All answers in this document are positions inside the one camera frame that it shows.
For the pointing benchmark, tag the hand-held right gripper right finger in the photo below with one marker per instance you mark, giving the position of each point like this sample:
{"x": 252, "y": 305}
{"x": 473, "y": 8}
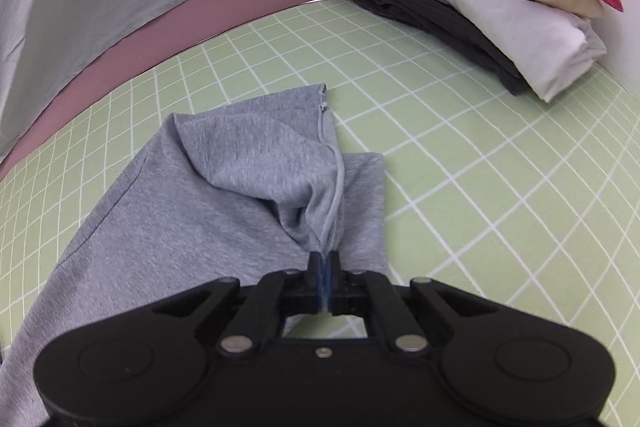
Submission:
{"x": 330, "y": 279}

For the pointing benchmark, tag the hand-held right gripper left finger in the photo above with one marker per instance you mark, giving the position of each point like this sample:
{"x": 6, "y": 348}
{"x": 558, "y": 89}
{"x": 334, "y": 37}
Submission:
{"x": 317, "y": 279}

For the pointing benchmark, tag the grey pants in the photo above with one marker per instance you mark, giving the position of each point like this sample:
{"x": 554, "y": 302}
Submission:
{"x": 200, "y": 187}

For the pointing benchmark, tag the green grid mat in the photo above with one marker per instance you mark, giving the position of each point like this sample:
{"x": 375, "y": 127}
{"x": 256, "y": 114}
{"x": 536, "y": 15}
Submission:
{"x": 500, "y": 207}

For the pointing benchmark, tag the folded black garment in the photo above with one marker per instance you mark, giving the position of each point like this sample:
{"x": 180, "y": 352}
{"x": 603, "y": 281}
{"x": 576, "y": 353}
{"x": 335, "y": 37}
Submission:
{"x": 425, "y": 12}

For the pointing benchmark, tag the folded white garment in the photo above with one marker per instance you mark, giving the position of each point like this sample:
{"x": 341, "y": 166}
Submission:
{"x": 500, "y": 17}

